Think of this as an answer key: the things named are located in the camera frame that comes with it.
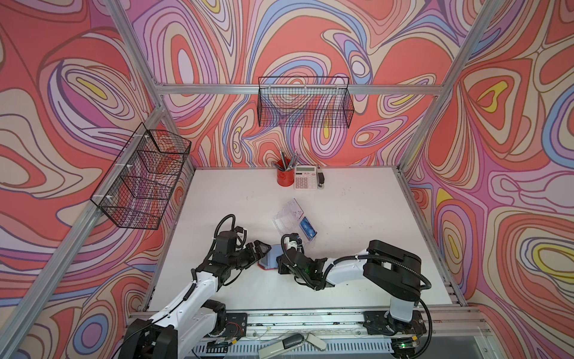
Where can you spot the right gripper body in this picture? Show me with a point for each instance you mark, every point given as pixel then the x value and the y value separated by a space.
pixel 284 269

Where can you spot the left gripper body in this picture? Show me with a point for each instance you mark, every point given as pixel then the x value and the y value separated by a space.
pixel 242 259

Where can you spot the red leather card holder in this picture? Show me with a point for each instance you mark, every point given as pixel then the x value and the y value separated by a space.
pixel 269 263

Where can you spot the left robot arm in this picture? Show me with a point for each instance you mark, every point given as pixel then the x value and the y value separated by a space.
pixel 174 331

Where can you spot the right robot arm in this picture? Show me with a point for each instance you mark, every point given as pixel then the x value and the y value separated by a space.
pixel 395 271

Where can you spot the white VIP card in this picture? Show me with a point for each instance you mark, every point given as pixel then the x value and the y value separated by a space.
pixel 295 209

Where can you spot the grey handheld device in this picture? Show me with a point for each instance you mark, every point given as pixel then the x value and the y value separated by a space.
pixel 291 343

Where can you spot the red pen cup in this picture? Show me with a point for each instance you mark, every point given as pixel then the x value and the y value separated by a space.
pixel 285 178

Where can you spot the white pink calculator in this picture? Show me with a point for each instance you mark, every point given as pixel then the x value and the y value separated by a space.
pixel 305 178

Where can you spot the black stapler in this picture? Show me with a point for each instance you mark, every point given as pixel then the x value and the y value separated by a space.
pixel 320 178

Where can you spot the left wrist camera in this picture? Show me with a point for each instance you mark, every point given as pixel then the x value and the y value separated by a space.
pixel 230 241

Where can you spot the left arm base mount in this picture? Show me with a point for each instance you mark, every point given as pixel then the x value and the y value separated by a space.
pixel 234 327

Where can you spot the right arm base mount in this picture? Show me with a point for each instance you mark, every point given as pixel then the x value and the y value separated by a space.
pixel 381 323

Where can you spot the left wire basket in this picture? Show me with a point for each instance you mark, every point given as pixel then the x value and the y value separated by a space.
pixel 137 189

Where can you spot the wire basket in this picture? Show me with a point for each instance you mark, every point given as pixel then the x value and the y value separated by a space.
pixel 304 101
pixel 137 189

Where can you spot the back wire basket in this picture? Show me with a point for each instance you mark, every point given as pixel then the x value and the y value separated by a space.
pixel 304 101

